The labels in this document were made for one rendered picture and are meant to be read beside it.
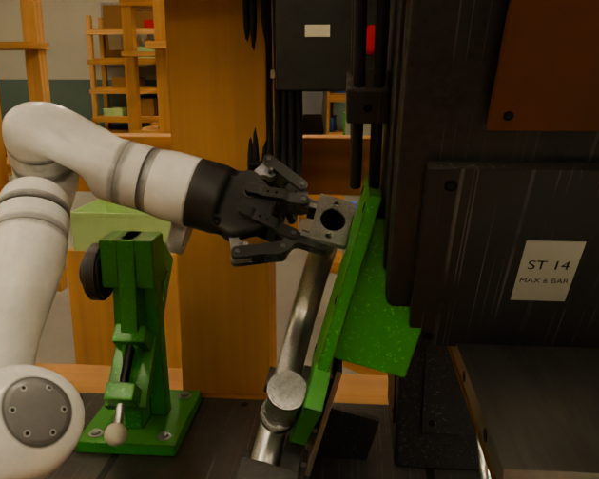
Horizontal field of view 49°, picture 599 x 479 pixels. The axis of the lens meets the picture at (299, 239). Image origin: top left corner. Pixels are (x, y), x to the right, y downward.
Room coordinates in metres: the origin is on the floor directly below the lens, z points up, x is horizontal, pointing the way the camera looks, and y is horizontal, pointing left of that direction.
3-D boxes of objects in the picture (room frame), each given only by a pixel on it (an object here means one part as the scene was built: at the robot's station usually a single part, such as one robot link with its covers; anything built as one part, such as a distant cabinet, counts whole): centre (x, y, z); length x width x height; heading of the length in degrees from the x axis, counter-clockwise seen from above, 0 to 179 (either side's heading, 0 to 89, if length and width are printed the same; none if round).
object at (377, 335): (0.60, -0.07, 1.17); 0.13 x 0.12 x 0.20; 85
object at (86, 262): (0.82, 0.27, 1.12); 0.07 x 0.03 x 0.08; 175
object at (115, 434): (0.73, 0.22, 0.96); 0.06 x 0.03 x 0.06; 175
